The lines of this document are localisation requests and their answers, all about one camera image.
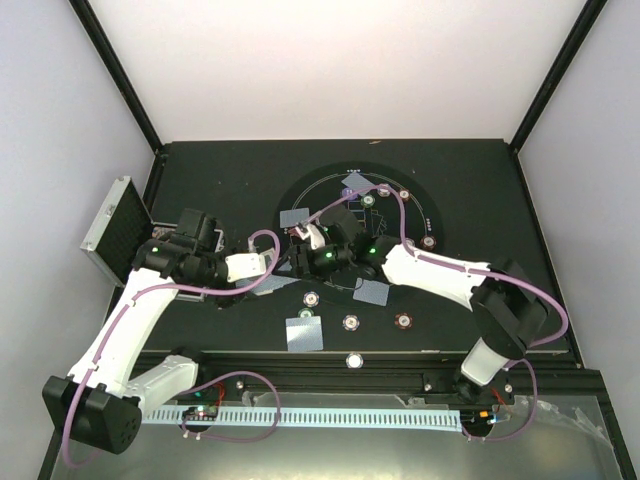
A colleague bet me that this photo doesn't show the red chip mat top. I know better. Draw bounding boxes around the red chip mat top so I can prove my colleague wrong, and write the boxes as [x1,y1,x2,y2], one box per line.
[398,189,411,202]

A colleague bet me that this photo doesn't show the white slotted cable duct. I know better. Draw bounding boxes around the white slotted cable duct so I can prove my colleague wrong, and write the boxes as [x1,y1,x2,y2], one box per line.
[143,405,462,433]

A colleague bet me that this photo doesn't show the red chip mat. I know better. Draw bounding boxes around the red chip mat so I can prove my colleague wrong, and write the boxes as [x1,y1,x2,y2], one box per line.
[421,235,437,251]
[398,189,411,202]

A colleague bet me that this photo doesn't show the white chip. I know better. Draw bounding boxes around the white chip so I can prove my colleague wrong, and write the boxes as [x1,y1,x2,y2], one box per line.
[345,352,364,369]

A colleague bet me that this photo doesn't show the aluminium poker chip case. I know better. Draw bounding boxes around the aluminium poker chip case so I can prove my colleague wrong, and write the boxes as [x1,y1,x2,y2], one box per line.
[80,176,225,288]

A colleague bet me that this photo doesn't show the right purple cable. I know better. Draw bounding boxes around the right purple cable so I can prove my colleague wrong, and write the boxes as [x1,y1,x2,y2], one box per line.
[309,183,569,444]

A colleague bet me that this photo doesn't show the red poker chip stack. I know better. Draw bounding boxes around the red poker chip stack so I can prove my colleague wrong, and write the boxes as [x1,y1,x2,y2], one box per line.
[394,313,413,330]

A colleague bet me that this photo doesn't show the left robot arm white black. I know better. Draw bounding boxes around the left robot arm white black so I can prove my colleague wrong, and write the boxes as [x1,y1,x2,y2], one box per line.
[42,209,266,454]

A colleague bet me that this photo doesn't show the green poker chip stack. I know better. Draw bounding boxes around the green poker chip stack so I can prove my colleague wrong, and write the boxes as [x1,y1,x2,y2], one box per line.
[298,308,314,318]

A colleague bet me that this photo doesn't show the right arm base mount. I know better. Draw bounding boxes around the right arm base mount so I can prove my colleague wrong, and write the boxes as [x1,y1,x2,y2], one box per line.
[422,369,515,437]

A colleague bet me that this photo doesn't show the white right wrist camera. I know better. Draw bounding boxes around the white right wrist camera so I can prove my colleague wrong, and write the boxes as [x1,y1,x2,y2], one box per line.
[294,223,326,250]

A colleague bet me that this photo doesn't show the blue playing card deck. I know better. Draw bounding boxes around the blue playing card deck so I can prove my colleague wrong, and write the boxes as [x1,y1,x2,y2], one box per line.
[250,261,299,296]

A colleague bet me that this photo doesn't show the blue poker chip stack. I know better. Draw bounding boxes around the blue poker chip stack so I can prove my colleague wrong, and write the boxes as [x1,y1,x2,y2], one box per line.
[342,315,360,332]

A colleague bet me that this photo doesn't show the round black poker mat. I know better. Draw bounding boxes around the round black poker mat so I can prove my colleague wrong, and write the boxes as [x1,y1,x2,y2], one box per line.
[275,162,445,311]

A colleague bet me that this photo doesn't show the dealt blue card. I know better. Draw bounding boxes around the dealt blue card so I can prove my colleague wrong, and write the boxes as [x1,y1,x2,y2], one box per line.
[279,208,310,229]
[352,278,390,307]
[285,316,324,353]
[341,172,376,196]

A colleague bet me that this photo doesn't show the dealt blue card top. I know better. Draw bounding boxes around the dealt blue card top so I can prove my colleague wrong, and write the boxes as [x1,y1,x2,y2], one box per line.
[341,172,376,196]

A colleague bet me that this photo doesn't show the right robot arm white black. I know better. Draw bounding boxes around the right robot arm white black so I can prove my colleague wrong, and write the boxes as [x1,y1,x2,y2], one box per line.
[287,205,549,404]

